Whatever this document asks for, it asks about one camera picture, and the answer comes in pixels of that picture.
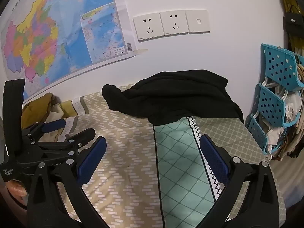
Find blue plastic basket rack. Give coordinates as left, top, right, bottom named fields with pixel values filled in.
left=245, top=43, right=304, bottom=156

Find small black pouch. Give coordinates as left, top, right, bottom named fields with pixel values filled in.
left=283, top=12, right=304, bottom=37

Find beige cloth bag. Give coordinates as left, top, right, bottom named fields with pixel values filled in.
left=271, top=123, right=304, bottom=159

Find cream cloth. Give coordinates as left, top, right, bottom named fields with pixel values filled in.
left=46, top=103, right=64, bottom=125

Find white wall socket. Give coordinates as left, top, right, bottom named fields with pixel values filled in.
left=133, top=13, right=164, bottom=42
left=160, top=10, right=189, bottom=37

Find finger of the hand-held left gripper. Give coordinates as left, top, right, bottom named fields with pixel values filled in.
left=22, top=119, right=66, bottom=142
left=31, top=128, right=96, bottom=164

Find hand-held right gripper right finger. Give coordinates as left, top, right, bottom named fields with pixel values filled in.
left=195, top=134, right=278, bottom=228

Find person's left hand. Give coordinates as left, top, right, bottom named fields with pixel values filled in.
left=5, top=180, right=29, bottom=206

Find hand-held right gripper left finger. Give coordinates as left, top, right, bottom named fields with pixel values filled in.
left=27, top=136, right=107, bottom=228

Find patterned patchwork bedsheet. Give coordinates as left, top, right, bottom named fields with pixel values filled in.
left=22, top=84, right=287, bottom=228

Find colourful wall map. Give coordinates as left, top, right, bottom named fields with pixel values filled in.
left=0, top=0, right=137, bottom=100

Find black garment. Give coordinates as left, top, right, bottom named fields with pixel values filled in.
left=102, top=69, right=244, bottom=125

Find crumpled white plastic bag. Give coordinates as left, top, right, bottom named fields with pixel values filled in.
left=284, top=91, right=302, bottom=124

